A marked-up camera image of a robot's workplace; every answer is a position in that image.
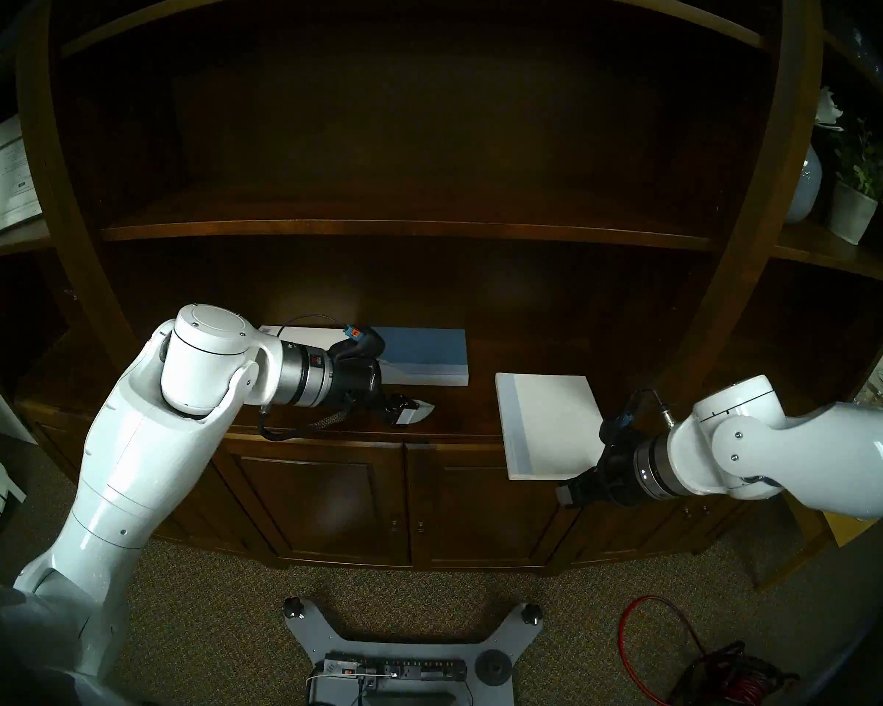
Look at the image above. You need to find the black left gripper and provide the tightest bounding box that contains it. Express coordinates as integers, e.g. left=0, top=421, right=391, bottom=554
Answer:
left=329, top=354, right=436, bottom=426

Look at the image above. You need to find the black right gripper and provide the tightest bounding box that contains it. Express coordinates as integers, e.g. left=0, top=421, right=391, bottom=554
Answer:
left=556, top=443, right=647, bottom=508

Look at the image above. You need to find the blue book with grey spine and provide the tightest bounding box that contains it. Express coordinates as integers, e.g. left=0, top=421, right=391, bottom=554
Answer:
left=375, top=327, right=470, bottom=388

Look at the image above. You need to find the large white book grey spine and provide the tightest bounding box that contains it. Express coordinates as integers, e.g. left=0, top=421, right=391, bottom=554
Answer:
left=494, top=373, right=606, bottom=482

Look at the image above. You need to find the white book with barcode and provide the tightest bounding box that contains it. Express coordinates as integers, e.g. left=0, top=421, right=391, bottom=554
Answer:
left=259, top=326, right=343, bottom=349

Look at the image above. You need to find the grey robot mobile base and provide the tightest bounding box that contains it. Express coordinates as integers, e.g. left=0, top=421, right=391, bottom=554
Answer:
left=283, top=596, right=544, bottom=706

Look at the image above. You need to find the grey electronics box with ports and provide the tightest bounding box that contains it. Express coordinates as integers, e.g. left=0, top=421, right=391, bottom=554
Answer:
left=309, top=653, right=473, bottom=702

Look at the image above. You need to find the dark wooden bookshelf cabinet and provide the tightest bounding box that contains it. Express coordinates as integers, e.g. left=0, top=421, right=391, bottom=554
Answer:
left=0, top=0, right=883, bottom=574

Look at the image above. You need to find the yellow wooden table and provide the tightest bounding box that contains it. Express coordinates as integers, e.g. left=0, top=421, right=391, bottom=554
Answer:
left=751, top=491, right=883, bottom=592

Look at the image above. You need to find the clear glass jar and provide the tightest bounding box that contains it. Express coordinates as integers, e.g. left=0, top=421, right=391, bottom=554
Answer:
left=854, top=368, right=883, bottom=413

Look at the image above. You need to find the round white vase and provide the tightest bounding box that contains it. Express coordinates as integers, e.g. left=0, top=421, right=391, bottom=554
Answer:
left=786, top=142, right=823, bottom=224

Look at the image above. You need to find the green plant in white pot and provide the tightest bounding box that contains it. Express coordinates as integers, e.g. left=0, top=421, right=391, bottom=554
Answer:
left=824, top=120, right=883, bottom=246

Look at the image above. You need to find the white framed certificate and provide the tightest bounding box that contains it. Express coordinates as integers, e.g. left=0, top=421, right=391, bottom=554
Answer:
left=0, top=115, right=43, bottom=240

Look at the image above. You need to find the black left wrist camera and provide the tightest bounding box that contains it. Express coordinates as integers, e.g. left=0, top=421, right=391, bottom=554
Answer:
left=338, top=324, right=388, bottom=360

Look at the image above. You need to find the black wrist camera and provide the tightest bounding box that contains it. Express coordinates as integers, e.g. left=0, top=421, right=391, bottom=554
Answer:
left=598, top=409, right=638, bottom=449
left=338, top=324, right=388, bottom=360

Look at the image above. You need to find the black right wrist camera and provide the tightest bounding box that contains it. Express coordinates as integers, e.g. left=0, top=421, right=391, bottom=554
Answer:
left=598, top=409, right=638, bottom=449

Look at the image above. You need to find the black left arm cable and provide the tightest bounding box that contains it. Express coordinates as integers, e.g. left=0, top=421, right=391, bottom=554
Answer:
left=258, top=315, right=358, bottom=441

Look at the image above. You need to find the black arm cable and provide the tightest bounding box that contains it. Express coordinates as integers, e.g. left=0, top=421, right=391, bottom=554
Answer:
left=258, top=315, right=358, bottom=441
left=628, top=388, right=675, bottom=427

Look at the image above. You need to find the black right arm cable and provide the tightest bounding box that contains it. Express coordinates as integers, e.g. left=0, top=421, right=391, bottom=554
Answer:
left=628, top=388, right=675, bottom=427

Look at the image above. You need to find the black and red cable coil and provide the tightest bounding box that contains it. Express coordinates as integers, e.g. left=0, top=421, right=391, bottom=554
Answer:
left=666, top=642, right=799, bottom=706

